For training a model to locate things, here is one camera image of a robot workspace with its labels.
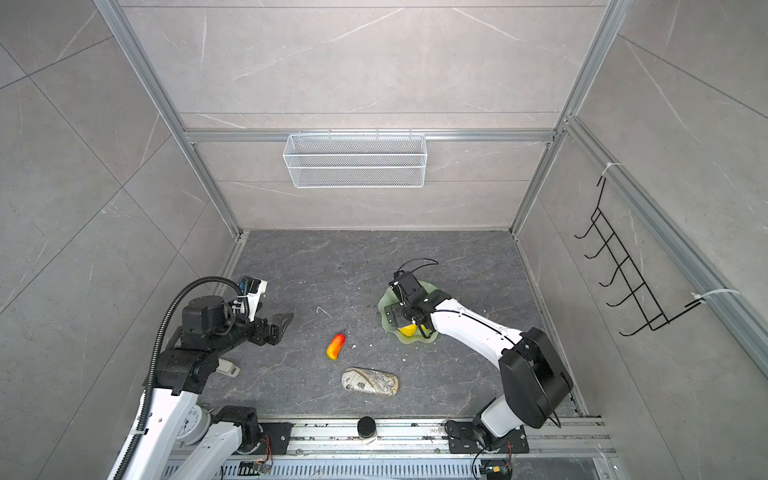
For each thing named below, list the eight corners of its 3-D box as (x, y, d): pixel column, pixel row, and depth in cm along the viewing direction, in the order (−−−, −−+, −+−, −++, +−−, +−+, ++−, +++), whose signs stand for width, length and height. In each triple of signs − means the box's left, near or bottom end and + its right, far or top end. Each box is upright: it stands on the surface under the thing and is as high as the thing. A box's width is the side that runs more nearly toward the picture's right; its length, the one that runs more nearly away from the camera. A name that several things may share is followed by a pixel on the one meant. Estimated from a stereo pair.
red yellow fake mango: (325, 357, 89) (323, 352, 86) (337, 336, 93) (335, 331, 91) (335, 361, 88) (333, 356, 86) (346, 340, 93) (344, 335, 90)
